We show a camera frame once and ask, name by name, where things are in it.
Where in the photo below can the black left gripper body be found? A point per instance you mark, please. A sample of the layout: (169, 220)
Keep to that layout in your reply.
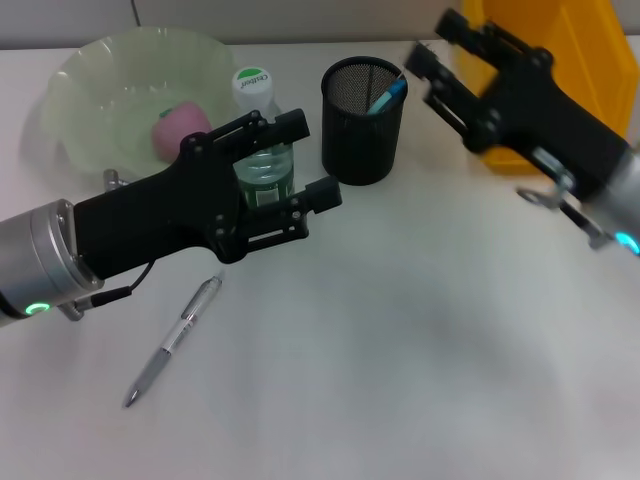
(160, 225)

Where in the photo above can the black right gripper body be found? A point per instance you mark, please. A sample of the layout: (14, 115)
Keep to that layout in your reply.
(540, 115)

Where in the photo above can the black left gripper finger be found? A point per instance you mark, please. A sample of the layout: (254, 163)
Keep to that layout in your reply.
(325, 195)
(290, 125)

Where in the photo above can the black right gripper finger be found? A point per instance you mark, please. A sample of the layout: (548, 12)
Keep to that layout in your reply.
(420, 60)
(455, 25)

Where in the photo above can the clear green-label water bottle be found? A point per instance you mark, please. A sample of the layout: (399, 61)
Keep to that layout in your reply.
(252, 85)

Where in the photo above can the pink toy peach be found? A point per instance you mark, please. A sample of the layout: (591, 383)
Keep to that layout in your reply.
(177, 130)

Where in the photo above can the silver ballpoint pen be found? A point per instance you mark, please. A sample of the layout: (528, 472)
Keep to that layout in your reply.
(170, 345)

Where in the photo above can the black mesh pen cup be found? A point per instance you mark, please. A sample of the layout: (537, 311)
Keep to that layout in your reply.
(360, 150)

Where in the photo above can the translucent green wavy fruit plate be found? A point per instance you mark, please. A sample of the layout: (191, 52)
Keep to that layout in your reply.
(100, 100)

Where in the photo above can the left gripper metal connector plug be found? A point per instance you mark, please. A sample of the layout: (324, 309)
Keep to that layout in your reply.
(115, 180)

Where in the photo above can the gripper metal connector plug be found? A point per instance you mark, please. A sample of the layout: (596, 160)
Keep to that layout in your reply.
(115, 180)
(555, 185)

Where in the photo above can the right gripper metal connector plug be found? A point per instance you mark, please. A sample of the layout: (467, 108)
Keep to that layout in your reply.
(555, 185)

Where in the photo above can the yellow plastic bin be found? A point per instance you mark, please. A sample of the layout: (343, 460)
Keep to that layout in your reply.
(590, 50)

